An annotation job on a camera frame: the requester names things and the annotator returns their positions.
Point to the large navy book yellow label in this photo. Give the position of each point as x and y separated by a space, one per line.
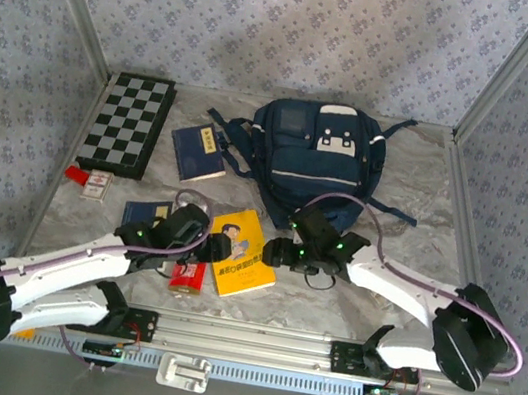
140 212

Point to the yellow cartoon cover book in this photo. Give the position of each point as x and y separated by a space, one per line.
235 279

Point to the navy blue student backpack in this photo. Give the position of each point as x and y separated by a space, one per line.
320 166

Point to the small navy book yellow label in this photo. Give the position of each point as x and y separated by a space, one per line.
198 153

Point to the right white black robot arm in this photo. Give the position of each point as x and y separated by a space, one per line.
392 280

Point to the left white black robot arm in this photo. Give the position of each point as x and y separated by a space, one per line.
66 256

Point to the white red playing card box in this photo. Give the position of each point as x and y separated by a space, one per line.
96 184

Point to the left small circuit board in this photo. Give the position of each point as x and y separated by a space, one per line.
102 348

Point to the small circuit board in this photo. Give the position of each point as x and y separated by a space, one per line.
380 394
102 348

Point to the black grey chessboard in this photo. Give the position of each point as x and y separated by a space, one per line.
124 123

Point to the right small circuit board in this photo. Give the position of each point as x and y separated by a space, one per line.
380 394

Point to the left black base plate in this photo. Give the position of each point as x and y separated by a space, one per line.
143 327

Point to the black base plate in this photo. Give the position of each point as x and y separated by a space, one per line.
143 327
343 358

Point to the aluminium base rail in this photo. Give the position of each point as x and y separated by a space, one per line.
245 341

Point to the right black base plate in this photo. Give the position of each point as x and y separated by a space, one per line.
343 358

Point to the aluminium side rail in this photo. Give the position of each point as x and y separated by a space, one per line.
70 150
468 191

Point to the white plastic bracket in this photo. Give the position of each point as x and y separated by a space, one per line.
184 372

